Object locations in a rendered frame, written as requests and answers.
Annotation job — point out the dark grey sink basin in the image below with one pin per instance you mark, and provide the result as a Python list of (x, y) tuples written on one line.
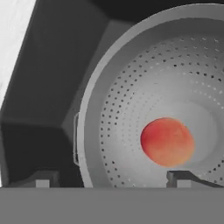
[(55, 75)]

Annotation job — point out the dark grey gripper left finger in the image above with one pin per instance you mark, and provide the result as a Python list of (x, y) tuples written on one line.
[(43, 177)]

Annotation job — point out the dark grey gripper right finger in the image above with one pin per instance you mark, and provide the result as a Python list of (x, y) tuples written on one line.
[(178, 178)]

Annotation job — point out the orange red peach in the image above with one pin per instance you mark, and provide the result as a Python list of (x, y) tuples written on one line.
[(167, 142)]

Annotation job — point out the grey metal colander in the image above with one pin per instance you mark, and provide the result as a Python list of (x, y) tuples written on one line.
[(163, 73)]

